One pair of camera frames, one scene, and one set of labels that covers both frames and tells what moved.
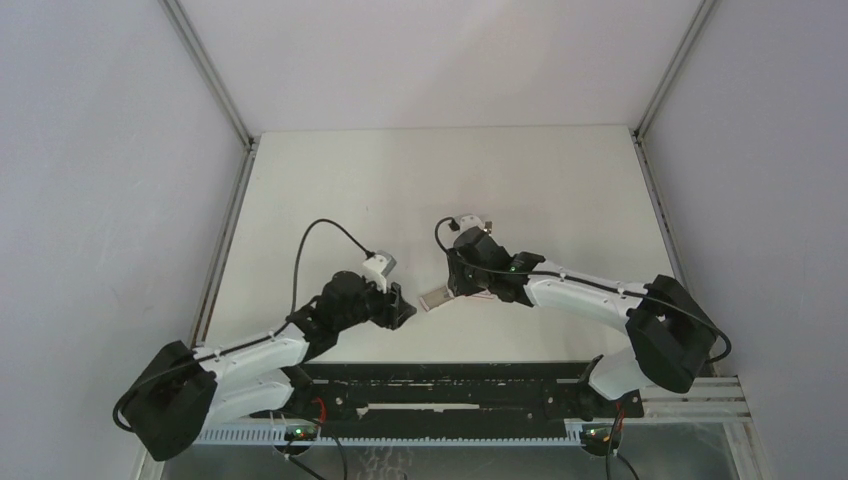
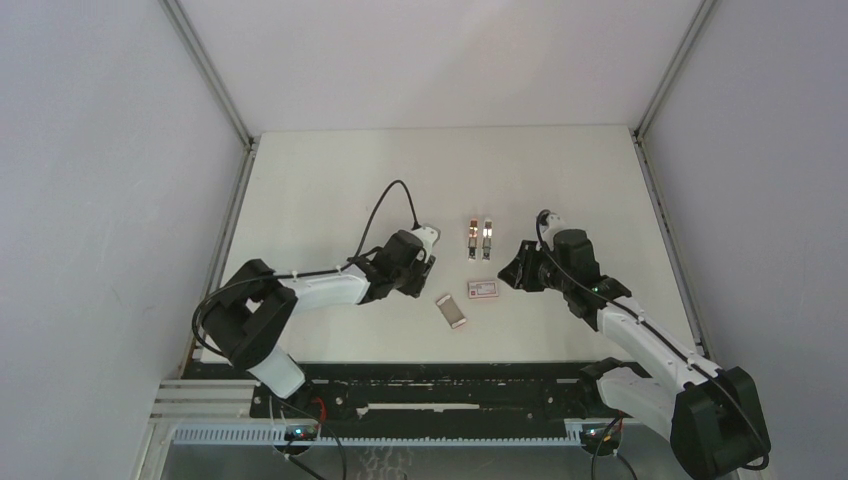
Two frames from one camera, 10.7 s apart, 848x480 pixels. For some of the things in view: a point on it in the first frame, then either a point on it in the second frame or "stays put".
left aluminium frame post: x=248 y=140 stays put
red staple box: x=486 y=294 stays put
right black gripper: x=462 y=286 to x=519 y=273
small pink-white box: x=436 y=297 to x=451 y=311
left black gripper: x=394 y=310 to x=422 y=269
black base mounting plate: x=446 y=396 stays put
